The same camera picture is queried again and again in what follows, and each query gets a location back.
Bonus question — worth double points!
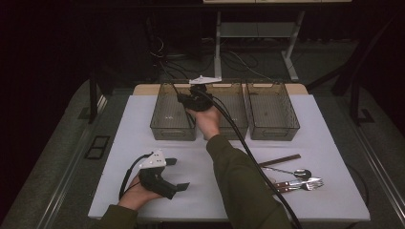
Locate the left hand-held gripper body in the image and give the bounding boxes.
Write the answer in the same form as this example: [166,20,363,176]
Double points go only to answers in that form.
[138,150,179,200]

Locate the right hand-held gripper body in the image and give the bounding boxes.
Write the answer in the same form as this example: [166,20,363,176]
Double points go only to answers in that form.
[184,74,223,113]

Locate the black chopstick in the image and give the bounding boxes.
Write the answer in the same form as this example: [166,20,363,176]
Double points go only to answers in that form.
[171,82,196,129]

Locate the translucent grey plastic bin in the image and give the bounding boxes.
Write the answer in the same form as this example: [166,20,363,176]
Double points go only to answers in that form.
[202,81,249,141]
[245,81,301,141]
[149,82,200,141]

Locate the brown chopstick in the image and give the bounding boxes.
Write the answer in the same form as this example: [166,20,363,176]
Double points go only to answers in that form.
[258,154,302,168]

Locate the wooden-handled metal fork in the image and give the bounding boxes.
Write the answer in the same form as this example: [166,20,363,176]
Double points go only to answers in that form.
[274,180,325,195]
[272,177,323,189]

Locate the metal spoon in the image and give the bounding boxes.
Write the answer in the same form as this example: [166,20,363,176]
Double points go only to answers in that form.
[263,166,312,180]

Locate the person's right hand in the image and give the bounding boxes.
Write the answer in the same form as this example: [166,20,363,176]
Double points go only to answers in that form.
[185,106,222,141]

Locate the person's left hand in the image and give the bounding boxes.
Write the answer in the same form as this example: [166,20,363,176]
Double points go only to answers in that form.
[117,175,164,212]

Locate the white table mat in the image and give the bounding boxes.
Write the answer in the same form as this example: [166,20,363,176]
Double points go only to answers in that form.
[88,94,372,222]

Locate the white metal desk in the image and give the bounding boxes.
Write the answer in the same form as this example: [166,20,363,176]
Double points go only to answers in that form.
[202,0,352,83]

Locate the black metal stand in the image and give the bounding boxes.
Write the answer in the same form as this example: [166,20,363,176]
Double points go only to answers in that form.
[307,15,399,126]
[77,71,113,125]

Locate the black floor cables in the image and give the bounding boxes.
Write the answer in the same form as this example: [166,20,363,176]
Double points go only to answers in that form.
[149,34,218,81]

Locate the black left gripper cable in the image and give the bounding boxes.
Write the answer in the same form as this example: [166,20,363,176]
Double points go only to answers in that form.
[118,152,155,200]

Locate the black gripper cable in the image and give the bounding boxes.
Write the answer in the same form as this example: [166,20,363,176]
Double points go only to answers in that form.
[118,152,155,200]
[190,87,304,229]

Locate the white floor cable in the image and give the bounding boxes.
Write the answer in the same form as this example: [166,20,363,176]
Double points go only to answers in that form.
[228,50,274,81]

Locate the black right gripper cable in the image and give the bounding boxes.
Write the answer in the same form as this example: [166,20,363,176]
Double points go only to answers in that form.
[190,87,304,229]

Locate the metal floor rail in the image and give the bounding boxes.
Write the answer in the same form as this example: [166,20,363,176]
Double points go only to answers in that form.
[41,94,109,229]
[350,122,405,218]

